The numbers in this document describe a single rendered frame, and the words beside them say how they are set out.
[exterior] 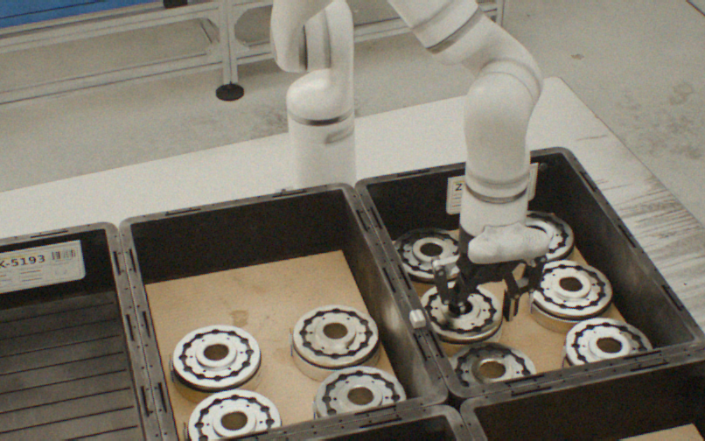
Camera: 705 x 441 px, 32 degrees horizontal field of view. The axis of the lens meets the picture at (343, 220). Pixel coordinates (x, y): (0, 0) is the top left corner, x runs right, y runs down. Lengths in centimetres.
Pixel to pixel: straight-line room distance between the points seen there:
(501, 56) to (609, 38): 251
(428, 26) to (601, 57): 247
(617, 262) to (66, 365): 68
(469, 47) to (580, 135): 85
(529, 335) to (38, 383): 59
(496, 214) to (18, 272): 59
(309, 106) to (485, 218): 38
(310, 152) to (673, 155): 179
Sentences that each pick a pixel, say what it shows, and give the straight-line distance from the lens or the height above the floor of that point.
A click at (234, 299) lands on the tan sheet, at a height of 83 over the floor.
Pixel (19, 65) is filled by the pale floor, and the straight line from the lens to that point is 374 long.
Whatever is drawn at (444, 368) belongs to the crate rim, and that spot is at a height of 93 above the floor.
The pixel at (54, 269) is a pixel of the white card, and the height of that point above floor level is 88.
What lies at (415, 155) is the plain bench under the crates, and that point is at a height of 70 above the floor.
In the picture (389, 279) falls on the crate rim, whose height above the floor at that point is 93.
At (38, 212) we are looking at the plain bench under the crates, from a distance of 196.
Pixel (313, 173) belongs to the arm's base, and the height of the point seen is 86.
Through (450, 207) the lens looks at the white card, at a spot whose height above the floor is 87.
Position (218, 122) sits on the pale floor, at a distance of 338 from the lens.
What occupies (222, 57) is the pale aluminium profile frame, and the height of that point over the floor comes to 13.
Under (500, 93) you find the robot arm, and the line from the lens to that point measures 127.
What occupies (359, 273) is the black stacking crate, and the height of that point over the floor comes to 85.
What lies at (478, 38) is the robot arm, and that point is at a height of 124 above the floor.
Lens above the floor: 187
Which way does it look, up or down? 38 degrees down
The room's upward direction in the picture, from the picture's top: straight up
